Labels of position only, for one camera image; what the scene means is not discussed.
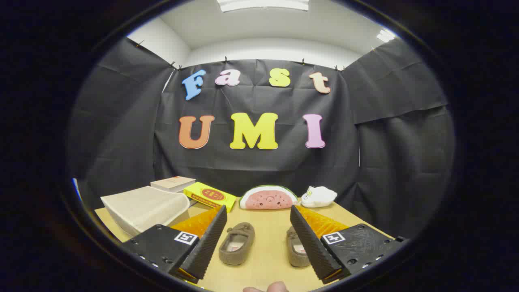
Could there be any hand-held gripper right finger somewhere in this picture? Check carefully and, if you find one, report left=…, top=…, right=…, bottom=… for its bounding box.
left=290, top=205, right=407, bottom=284

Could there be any black backdrop cloth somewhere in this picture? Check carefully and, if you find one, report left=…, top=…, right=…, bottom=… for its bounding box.
left=67, top=37, right=457, bottom=240

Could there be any beige book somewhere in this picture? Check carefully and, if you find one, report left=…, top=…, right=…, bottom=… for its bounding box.
left=151, top=176, right=196, bottom=193

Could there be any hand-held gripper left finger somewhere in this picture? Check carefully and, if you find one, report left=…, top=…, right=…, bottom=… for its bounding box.
left=121, top=205, right=228, bottom=283

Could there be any white plush toy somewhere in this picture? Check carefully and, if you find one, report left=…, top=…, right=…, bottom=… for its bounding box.
left=301, top=186, right=338, bottom=208

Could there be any brown fuzzy slipper shoe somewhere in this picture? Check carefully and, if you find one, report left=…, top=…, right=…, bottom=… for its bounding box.
left=286, top=226, right=312, bottom=268
left=219, top=222, right=255, bottom=266

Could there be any beige fabric storage box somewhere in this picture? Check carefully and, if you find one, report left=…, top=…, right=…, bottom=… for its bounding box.
left=101, top=186, right=190, bottom=238

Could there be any watermelon slice plush toy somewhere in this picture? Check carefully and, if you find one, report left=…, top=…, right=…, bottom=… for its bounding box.
left=238, top=185, right=299, bottom=210

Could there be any yellow book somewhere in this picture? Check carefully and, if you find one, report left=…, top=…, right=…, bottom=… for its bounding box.
left=183, top=182, right=237, bottom=213

